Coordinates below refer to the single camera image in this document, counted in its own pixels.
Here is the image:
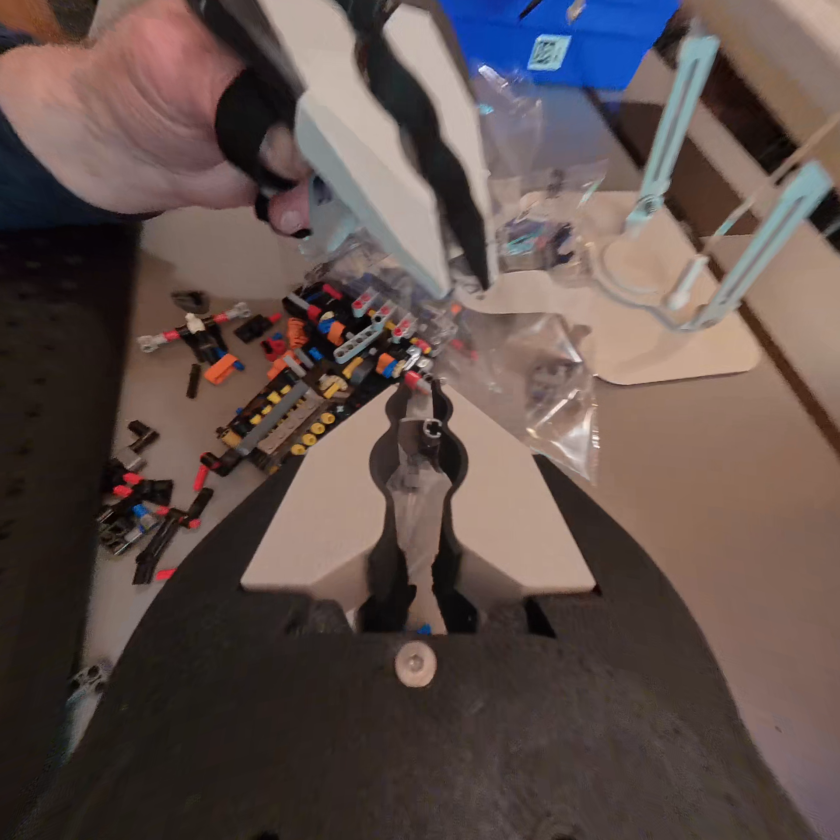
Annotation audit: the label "orange lego piece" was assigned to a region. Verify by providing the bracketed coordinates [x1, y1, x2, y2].
[202, 353, 245, 386]

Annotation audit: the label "black lego joint assembly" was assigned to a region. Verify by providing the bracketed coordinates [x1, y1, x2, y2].
[136, 301, 252, 370]

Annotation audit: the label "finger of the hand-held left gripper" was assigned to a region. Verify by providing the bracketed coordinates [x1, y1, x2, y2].
[259, 0, 490, 299]
[381, 0, 496, 293]

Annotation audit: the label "person's left forearm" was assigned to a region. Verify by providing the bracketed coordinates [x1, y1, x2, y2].
[0, 23, 161, 232]

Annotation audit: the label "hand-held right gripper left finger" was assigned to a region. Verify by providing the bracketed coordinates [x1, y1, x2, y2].
[239, 382, 417, 634]

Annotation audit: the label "blue bin with white tag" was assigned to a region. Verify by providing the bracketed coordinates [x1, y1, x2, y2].
[438, 0, 681, 91]

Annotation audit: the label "wooden and white book stand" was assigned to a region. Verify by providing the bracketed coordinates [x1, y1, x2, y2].
[459, 0, 840, 388]

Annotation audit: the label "black lego assembly yellow studs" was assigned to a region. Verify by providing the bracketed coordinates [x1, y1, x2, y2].
[200, 367, 398, 476]

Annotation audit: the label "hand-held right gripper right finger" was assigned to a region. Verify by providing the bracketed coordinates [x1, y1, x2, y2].
[430, 379, 598, 634]

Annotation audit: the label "large clear plastic bag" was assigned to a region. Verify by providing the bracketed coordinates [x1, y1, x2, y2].
[387, 308, 602, 592]

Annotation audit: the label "clear bag of pieces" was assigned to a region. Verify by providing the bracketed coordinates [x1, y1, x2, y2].
[298, 62, 608, 316]

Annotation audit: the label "person's left hand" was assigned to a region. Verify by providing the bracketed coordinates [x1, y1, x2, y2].
[0, 0, 315, 238]

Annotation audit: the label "pile of loose lego pieces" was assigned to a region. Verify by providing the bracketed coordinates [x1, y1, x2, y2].
[98, 282, 473, 585]

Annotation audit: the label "light grey lego beam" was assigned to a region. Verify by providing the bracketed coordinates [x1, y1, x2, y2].
[332, 311, 389, 365]

